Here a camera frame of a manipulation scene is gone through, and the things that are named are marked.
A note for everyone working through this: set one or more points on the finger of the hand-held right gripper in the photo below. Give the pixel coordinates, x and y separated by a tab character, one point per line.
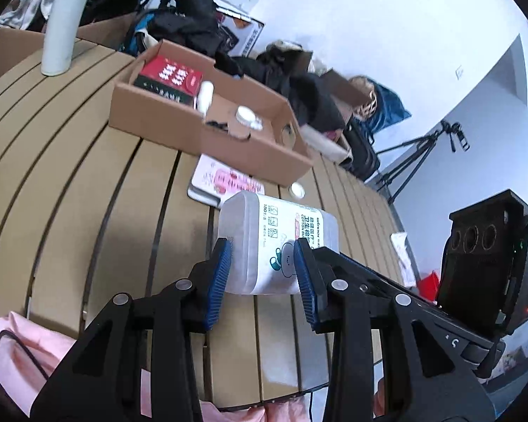
378	278

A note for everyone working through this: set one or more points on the clear cotton swab box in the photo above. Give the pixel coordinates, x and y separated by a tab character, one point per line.
264	228

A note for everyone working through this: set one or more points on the pink jacket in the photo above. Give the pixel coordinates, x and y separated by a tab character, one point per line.
9	343

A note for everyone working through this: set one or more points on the small white cap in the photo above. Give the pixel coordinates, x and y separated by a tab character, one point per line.
297	190

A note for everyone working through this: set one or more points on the small black object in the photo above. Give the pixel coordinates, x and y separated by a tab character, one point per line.
215	125

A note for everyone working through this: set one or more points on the printed appliance box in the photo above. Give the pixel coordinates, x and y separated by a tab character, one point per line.
246	39

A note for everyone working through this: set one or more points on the black tripod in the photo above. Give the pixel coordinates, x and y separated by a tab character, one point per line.
405	171

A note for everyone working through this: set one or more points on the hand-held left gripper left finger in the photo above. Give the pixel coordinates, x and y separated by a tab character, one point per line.
218	285

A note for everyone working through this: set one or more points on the red box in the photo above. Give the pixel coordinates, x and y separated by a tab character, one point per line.
171	72

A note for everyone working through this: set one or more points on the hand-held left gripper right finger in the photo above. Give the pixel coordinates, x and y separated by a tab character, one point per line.
306	285

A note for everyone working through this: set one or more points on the red paper packet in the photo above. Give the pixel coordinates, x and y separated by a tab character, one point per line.
429	285

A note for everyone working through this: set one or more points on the shallow cardboard box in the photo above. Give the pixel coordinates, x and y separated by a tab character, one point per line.
246	154

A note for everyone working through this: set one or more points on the small white bottle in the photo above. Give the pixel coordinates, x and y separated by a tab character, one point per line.
205	94

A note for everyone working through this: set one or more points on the pink flat packet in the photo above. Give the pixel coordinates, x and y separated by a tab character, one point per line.
220	178

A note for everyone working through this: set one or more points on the black clothes pile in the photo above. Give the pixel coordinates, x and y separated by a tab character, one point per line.
308	92

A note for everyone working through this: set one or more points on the white cylindrical post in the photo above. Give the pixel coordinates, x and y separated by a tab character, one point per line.
64	22

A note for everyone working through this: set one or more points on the open cardboard box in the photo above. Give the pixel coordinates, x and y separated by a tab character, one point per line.
343	85

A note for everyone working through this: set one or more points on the black suitcase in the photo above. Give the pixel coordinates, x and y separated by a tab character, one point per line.
361	149

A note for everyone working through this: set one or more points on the large cardboard box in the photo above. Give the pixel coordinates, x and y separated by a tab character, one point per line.
9	48

